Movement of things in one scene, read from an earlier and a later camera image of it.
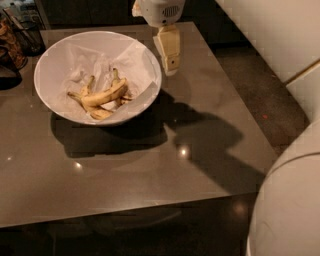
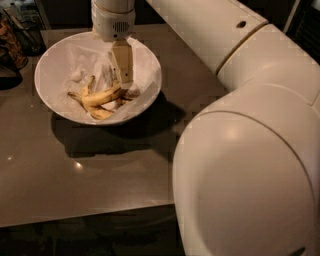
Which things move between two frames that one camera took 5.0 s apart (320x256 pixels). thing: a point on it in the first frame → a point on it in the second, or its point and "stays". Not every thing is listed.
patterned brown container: [11, 50] stays
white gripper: [159, 11] → [112, 25]
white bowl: [98, 78] stays
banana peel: [97, 112] stays
